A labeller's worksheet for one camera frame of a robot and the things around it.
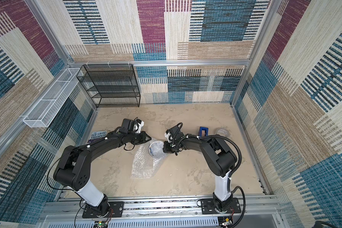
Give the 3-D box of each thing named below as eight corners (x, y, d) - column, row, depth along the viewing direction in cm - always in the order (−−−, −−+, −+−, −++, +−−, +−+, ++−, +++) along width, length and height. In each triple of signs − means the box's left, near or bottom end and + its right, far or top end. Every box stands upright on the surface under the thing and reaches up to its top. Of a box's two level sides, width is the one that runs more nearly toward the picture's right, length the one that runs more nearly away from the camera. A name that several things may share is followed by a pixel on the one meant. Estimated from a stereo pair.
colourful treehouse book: (91, 140, 103) (89, 137, 100) (94, 133, 106) (92, 130, 103) (106, 140, 103) (104, 137, 100) (108, 133, 106) (106, 130, 103)
